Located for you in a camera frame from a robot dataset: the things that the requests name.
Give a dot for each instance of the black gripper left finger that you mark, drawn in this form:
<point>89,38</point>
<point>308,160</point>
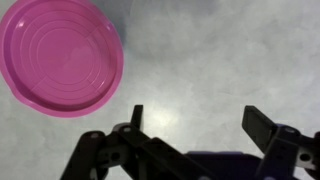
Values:
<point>133,150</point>

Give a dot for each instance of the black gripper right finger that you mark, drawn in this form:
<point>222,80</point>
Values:
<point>283,150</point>

